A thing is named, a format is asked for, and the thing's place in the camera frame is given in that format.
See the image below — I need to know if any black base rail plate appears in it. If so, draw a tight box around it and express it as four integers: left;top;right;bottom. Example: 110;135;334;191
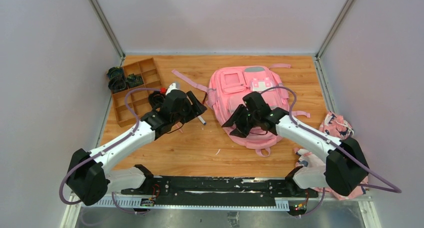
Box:
121;176;318;207

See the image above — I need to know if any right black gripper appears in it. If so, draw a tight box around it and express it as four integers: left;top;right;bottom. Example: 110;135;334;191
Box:
222;104;260;138

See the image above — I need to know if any dark strap roll top left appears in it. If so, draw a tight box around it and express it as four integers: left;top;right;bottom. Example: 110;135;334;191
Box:
106;66;125;80

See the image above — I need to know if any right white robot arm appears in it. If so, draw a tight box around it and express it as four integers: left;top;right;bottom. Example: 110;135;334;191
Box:
222;92;369;197

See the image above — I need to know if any pink patterned cloth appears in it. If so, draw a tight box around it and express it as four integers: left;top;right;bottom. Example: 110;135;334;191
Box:
294;112;366;201

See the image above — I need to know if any white blue marker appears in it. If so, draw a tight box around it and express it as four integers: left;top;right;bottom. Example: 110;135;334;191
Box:
197;116;207;125

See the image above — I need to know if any black strap roll in tray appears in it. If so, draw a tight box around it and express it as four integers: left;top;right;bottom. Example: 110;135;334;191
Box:
148;91;167;110

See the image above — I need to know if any black strap roll outside tray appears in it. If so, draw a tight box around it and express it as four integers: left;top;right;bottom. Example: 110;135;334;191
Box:
107;77;128;94

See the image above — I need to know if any wooden divided organizer tray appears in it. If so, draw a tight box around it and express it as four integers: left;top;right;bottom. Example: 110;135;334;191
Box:
109;58;165;127

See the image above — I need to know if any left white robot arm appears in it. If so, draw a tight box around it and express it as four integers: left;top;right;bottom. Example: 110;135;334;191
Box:
59;83;207;206

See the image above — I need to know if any dark green strap roll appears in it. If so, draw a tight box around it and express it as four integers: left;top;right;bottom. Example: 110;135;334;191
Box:
125;73;145;88

